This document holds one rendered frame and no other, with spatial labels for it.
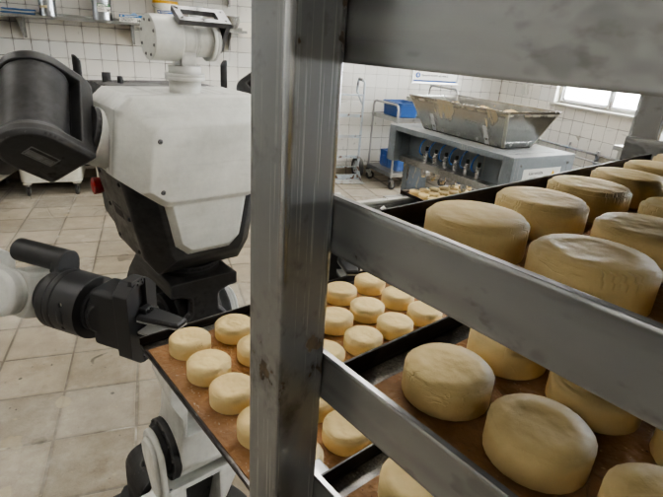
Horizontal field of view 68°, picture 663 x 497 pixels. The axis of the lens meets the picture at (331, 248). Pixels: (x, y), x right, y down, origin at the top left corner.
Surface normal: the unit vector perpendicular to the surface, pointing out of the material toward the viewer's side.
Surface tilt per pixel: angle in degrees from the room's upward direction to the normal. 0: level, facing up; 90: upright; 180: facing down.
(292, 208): 90
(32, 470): 0
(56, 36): 90
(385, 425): 90
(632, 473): 0
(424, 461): 90
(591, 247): 0
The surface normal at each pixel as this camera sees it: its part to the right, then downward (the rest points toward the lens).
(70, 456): 0.07, -0.92
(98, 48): 0.33, 0.38
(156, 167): 0.64, 0.34
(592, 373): -0.77, 0.19
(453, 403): -0.12, 0.37
